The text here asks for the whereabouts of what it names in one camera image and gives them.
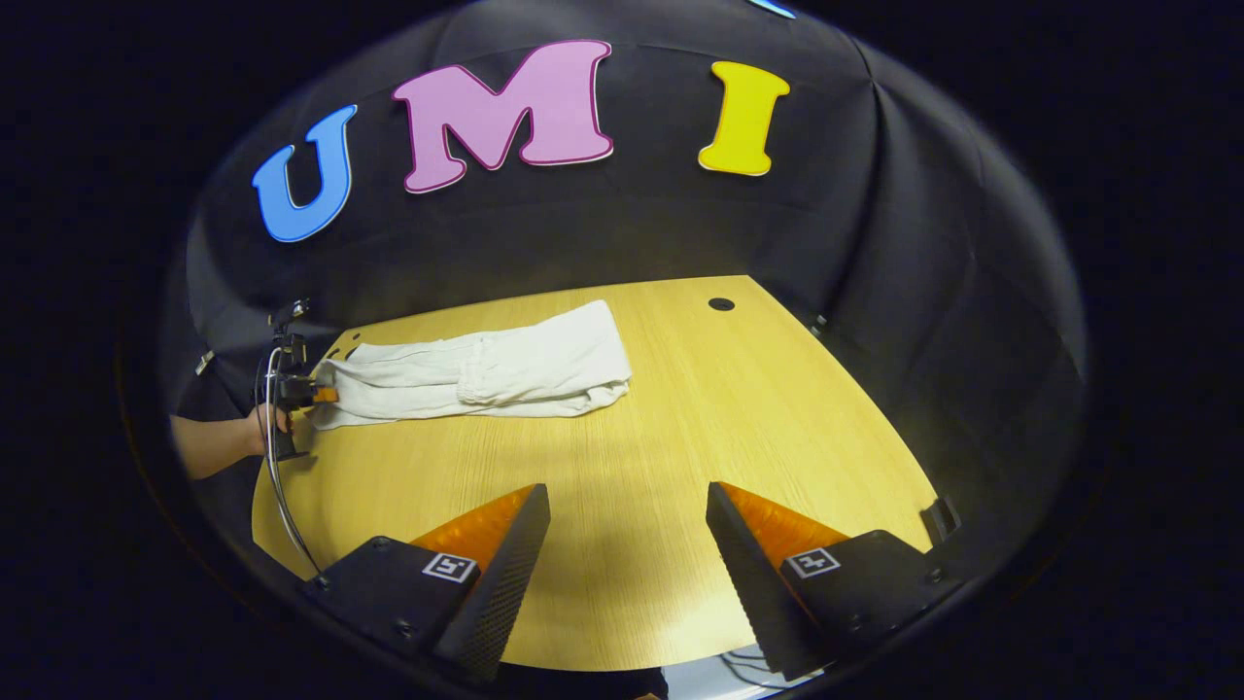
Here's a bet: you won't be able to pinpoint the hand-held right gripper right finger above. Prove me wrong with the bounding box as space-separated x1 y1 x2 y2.
707 481 965 682

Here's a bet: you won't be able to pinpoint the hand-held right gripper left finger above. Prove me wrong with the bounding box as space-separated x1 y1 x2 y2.
299 483 552 684

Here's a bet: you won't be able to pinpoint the white jeans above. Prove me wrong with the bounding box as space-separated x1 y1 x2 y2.
309 299 633 431

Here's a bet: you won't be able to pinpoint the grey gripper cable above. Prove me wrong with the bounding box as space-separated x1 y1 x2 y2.
262 346 324 577

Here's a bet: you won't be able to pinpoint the black table bracket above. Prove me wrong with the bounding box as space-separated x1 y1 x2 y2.
920 496 963 545

